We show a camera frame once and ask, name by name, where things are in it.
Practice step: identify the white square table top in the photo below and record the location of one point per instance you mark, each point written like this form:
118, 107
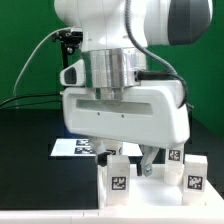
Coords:
146, 193

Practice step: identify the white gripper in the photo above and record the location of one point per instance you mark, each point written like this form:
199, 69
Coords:
151, 114

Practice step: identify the white sheet with tags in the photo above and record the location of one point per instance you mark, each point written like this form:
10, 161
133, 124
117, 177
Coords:
81, 147

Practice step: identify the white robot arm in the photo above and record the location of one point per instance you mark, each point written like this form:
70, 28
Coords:
109, 94

